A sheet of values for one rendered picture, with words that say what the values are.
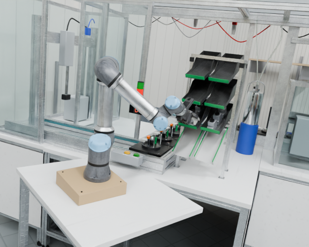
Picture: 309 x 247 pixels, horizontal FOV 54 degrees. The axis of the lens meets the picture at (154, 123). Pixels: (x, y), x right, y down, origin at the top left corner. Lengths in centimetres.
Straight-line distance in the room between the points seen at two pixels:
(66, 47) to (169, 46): 343
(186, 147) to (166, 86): 404
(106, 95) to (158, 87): 427
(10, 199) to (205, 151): 166
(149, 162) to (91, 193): 58
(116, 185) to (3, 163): 133
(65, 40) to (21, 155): 102
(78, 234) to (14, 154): 139
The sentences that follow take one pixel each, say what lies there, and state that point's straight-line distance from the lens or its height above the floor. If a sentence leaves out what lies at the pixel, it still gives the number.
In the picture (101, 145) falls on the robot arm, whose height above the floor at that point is 113.
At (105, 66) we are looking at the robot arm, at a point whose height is 154.
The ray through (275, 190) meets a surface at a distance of 261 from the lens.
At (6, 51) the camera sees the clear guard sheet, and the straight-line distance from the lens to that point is 261.
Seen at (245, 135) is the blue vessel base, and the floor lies 103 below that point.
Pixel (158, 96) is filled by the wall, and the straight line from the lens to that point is 595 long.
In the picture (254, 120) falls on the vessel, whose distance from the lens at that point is 275.
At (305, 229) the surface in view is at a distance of 274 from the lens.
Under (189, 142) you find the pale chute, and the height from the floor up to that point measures 107.
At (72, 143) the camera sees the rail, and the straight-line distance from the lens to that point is 231.
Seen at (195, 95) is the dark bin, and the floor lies 139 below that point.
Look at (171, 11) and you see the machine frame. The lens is 320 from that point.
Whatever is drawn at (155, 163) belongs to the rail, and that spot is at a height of 92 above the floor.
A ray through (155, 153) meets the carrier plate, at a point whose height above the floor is 97.
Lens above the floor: 163
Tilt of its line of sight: 13 degrees down
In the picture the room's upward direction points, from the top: 7 degrees clockwise
